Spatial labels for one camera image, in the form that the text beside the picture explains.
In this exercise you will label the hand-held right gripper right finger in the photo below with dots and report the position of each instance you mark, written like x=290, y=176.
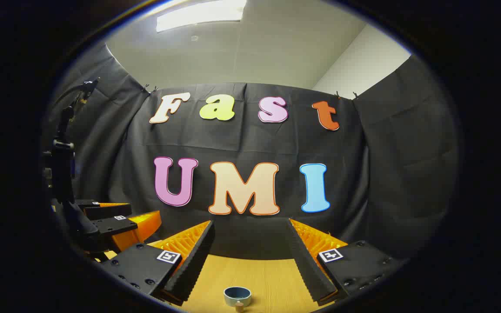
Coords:
x=307, y=269

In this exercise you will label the ceiling light panel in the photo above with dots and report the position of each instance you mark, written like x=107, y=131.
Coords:
x=200, y=15

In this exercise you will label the black backdrop cloth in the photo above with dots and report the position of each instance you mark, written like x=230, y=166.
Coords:
x=233, y=139

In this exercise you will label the wooden desktop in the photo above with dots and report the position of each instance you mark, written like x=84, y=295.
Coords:
x=272, y=282

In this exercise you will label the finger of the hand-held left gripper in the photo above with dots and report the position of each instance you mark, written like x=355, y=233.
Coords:
x=105, y=211
x=115, y=225

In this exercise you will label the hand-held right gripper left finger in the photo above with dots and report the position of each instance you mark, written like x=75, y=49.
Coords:
x=194, y=265

